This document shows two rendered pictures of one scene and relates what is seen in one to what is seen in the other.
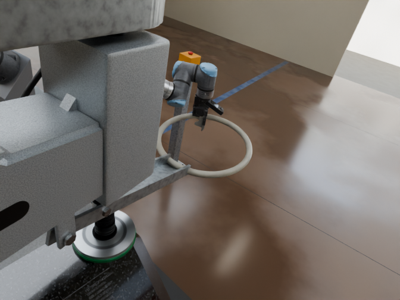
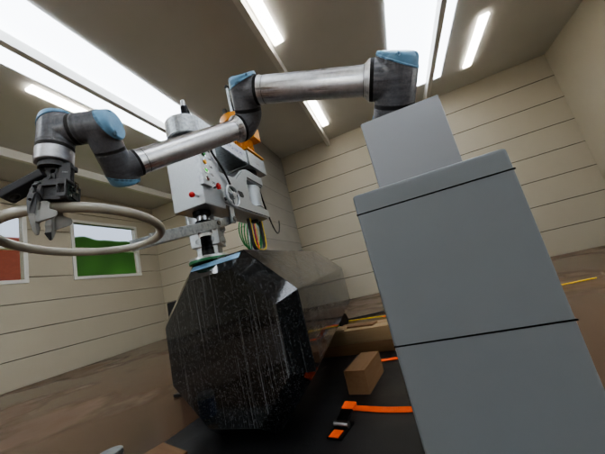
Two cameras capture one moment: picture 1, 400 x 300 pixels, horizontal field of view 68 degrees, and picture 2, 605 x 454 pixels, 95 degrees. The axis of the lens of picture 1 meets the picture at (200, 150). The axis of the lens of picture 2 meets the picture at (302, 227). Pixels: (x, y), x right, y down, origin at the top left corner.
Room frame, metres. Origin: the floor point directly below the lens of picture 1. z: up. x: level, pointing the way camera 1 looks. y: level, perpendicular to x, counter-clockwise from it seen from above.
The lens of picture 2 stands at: (2.27, 0.58, 0.64)
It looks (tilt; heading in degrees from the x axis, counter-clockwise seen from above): 11 degrees up; 171
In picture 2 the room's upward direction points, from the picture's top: 14 degrees counter-clockwise
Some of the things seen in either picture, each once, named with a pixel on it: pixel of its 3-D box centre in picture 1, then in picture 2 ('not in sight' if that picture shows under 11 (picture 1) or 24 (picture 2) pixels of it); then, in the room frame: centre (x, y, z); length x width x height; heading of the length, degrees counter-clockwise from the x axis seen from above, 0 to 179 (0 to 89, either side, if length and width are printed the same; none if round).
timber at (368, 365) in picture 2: not in sight; (365, 371); (0.59, 0.99, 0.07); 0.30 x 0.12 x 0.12; 144
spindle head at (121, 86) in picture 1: (80, 127); (204, 184); (0.59, 0.30, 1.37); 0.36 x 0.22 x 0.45; 155
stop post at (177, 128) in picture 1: (180, 115); not in sight; (2.23, 0.23, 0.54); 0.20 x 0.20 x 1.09; 57
